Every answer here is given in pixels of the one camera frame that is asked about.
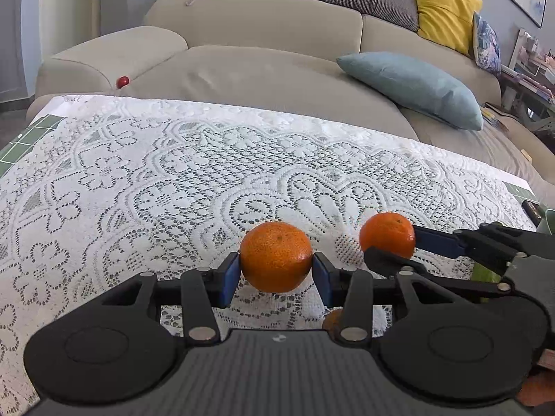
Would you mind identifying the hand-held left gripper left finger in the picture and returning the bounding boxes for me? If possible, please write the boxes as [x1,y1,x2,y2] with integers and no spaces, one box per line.
[101,251,242,346]

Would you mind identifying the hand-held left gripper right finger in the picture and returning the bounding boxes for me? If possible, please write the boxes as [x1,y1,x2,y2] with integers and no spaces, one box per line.
[312,251,457,346]

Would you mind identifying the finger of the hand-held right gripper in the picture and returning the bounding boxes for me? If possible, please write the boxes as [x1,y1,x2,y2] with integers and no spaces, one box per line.
[363,245,512,300]
[412,222,555,270]

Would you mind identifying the white lace tablecloth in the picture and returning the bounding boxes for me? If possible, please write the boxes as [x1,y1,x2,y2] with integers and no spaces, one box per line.
[0,93,543,416]

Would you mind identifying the books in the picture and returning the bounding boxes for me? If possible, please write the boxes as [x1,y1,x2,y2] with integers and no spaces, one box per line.
[481,103,510,133]

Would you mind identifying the light blue pillow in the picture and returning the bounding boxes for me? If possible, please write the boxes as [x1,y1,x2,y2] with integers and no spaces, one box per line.
[336,52,484,131]

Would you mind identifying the cluttered desk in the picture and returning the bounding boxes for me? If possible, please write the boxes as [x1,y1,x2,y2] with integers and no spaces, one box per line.
[498,28,555,139]

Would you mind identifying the blue floral cushion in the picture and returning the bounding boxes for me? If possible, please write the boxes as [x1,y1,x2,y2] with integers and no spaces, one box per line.
[472,11,503,76]

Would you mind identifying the beige sofa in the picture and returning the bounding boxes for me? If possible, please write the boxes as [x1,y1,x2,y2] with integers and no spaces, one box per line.
[26,0,555,191]

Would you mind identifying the yellow cushion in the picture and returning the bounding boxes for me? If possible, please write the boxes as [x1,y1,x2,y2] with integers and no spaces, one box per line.
[416,0,483,57]

